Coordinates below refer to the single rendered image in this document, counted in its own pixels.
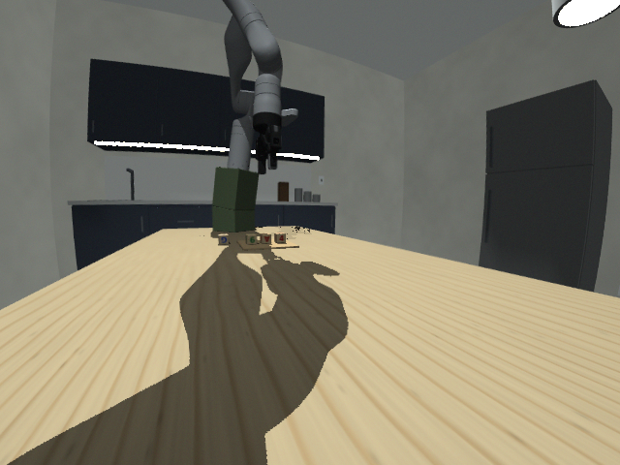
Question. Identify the beige flat mat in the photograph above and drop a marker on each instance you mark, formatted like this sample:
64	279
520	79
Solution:
260	246

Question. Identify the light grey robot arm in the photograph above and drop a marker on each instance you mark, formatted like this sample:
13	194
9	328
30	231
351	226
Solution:
247	17

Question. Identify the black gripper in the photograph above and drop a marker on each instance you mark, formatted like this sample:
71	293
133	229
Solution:
268	124

